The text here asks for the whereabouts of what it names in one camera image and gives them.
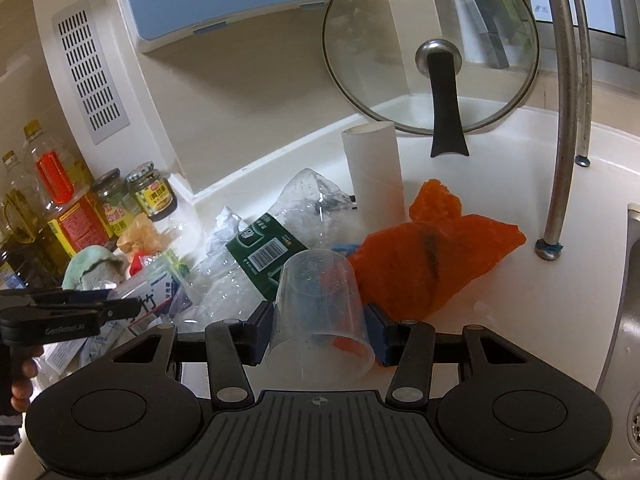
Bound white medicine box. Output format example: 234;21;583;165
107;255;186;335

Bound thin steel rack leg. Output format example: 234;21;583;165
573;0;593;168

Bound green bean paste jar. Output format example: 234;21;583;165
91;168;142;236

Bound green barcode label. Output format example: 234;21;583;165
226;214;307;302

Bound person left hand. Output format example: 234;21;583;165
11;346;43;413

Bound crushed clear plastic bottle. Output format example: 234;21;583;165
169;169;356;333

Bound small yellow label jar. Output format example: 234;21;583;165
126;162;178;222

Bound green grey cleaning cloth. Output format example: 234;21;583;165
62;245;128;292

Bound white vent grille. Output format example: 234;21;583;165
52;0;130;145

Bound glass pot lid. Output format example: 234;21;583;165
322;0;540;157

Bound dark sunflower oil bottle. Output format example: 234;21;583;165
1;151;68;289

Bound orange crumpled wrapper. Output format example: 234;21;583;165
116;214;169;260

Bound red handle oil bottle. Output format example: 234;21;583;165
24;119;114;257

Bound clear plastic measuring cup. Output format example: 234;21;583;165
266;249;374;389

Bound white cardboard paper roll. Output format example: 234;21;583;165
342;122;407;233

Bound orange plastic bag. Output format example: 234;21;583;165
348;179;526;322

